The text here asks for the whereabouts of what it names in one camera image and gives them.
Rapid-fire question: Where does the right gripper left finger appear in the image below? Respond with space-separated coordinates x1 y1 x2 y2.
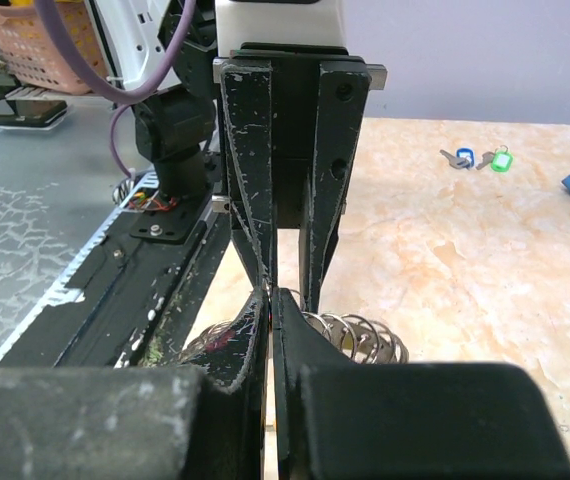
0 290 267 479

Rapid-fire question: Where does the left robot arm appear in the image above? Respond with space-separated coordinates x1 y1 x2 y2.
97 1 387 311

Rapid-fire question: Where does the metal key organizer ring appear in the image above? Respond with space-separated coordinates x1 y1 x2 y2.
184 288 410 369

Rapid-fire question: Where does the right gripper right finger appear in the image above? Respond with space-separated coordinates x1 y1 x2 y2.
271 289 570 479

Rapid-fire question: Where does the pink plastic basket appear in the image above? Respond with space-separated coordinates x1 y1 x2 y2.
0 2 108 95

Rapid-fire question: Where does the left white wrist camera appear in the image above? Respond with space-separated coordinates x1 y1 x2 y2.
215 1 347 57

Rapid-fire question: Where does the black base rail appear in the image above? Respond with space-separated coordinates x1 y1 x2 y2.
0 196 230 368

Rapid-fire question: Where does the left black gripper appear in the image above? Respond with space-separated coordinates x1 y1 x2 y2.
214 44 388 313

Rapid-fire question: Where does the green key tag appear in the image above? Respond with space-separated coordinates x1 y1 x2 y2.
476 145 514 173

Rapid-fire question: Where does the black smartphone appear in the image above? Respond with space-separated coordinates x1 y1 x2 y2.
0 99 68 128

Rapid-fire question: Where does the blue key tag upper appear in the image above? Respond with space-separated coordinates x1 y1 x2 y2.
439 148 475 170

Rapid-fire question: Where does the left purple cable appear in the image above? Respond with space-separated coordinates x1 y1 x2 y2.
33 0 199 181

